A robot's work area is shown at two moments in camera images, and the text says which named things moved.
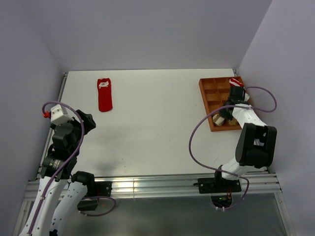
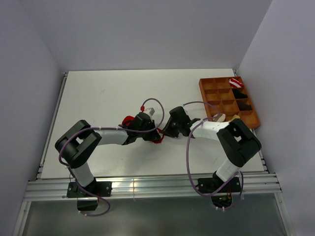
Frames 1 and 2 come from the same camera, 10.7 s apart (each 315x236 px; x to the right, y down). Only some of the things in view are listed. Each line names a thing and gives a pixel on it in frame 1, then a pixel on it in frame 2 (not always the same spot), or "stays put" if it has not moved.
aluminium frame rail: x=128 y=186 stays put
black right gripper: x=223 y=113 -> x=167 y=130
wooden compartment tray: x=216 y=92 stays put
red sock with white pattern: x=105 y=103 -> x=128 y=120
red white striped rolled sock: x=235 y=82 stays put
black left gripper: x=90 y=124 -> x=154 y=135
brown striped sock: x=218 y=120 stays put
